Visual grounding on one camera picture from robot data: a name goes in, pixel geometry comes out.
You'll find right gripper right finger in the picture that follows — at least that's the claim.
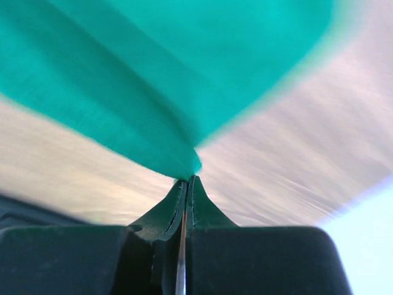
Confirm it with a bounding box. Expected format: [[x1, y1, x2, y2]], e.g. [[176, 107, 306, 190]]
[[186, 176, 352, 294]]

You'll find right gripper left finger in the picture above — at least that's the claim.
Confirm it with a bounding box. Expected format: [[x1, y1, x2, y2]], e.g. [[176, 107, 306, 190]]
[[1, 181, 186, 294]]

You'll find green t-shirt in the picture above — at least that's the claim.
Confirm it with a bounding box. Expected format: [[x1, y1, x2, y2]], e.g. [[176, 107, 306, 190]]
[[1, 1, 337, 179]]

